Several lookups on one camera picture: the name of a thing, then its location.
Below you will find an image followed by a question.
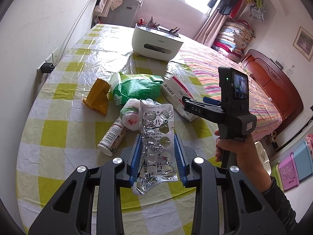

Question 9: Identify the wooden headboard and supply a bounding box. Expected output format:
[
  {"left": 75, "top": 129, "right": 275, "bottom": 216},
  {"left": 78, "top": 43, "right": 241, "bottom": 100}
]
[{"left": 242, "top": 49, "right": 303, "bottom": 134}]

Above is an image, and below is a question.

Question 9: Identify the blue plastic basket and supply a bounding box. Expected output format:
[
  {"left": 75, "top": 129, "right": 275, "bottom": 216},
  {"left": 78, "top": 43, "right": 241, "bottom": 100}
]
[{"left": 293, "top": 140, "right": 312, "bottom": 181}]

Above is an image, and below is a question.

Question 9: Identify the framed wall picture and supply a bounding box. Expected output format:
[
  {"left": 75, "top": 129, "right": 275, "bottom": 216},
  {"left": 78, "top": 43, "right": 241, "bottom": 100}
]
[{"left": 293, "top": 27, "right": 313, "bottom": 61}]

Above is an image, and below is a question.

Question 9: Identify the pink plastic basket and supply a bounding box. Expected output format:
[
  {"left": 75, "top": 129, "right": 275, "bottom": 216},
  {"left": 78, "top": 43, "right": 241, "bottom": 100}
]
[{"left": 279, "top": 152, "right": 300, "bottom": 191}]

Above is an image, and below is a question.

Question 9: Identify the person's right hand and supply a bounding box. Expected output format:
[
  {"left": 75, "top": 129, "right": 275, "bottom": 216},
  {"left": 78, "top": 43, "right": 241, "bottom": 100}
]
[{"left": 214, "top": 129, "right": 272, "bottom": 193}]

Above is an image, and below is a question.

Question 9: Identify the orange paper wrapper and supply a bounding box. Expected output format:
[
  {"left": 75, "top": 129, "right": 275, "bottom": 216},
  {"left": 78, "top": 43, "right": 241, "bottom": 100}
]
[{"left": 82, "top": 79, "right": 110, "bottom": 116}]

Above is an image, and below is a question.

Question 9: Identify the white desktop organizer box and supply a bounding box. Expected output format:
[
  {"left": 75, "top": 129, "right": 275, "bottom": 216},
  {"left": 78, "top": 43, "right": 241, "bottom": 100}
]
[{"left": 132, "top": 23, "right": 183, "bottom": 61}]

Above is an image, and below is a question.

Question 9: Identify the stack of folded quilts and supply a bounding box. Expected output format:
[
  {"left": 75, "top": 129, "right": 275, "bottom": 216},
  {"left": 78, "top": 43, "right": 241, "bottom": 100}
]
[{"left": 211, "top": 20, "right": 255, "bottom": 63}]

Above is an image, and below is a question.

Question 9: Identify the green white wrapped bag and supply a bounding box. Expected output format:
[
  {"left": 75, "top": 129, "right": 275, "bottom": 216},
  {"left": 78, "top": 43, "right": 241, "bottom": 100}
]
[{"left": 120, "top": 99, "right": 141, "bottom": 131}]

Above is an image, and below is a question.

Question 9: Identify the pink curtain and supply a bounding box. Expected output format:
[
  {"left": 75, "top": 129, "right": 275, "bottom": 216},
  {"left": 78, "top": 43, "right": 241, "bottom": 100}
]
[{"left": 194, "top": 10, "right": 229, "bottom": 47}]

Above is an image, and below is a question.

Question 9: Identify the grey cabinet with clothes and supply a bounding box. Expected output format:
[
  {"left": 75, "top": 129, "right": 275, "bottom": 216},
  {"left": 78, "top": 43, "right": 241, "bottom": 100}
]
[{"left": 91, "top": 0, "right": 144, "bottom": 27}]

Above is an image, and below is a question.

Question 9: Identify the white red blue tissue pack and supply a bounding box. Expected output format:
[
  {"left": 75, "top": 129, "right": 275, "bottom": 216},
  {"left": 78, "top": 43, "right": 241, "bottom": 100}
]
[{"left": 161, "top": 76, "right": 197, "bottom": 122}]

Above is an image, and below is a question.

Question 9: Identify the white plastic trash bin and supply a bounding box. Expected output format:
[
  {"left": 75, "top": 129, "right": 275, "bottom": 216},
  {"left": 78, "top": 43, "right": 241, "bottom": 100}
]
[{"left": 255, "top": 141, "right": 271, "bottom": 175}]

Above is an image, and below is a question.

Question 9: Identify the striped bed cover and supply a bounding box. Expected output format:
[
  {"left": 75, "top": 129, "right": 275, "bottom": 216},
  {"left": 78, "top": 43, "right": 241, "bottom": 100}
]
[{"left": 171, "top": 46, "right": 283, "bottom": 141}]

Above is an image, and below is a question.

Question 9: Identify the wall power socket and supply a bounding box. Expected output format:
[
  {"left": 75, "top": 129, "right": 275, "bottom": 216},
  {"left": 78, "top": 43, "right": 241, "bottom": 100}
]
[{"left": 37, "top": 48, "right": 59, "bottom": 80}]

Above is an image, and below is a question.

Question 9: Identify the silver pill blister pack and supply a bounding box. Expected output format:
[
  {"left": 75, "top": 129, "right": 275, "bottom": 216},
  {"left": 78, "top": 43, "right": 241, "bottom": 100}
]
[{"left": 132, "top": 100, "right": 178, "bottom": 195}]

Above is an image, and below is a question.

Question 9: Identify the white medicine bottle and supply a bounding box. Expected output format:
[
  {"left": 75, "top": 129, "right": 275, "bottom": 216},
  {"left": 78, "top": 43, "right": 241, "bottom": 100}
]
[{"left": 97, "top": 117, "right": 128, "bottom": 156}]

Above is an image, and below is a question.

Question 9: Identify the green plastic bag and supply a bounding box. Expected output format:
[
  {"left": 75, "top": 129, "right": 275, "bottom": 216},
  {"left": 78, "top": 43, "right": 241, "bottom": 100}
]
[{"left": 109, "top": 72, "right": 163, "bottom": 106}]

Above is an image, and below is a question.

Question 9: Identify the person's right forearm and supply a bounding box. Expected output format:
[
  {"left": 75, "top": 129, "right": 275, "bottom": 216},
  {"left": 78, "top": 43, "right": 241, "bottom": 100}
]
[{"left": 262, "top": 177, "right": 297, "bottom": 234}]

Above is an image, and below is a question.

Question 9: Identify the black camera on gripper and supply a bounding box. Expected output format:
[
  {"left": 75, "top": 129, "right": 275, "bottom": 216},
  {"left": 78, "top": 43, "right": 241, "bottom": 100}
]
[{"left": 218, "top": 66, "right": 249, "bottom": 115}]

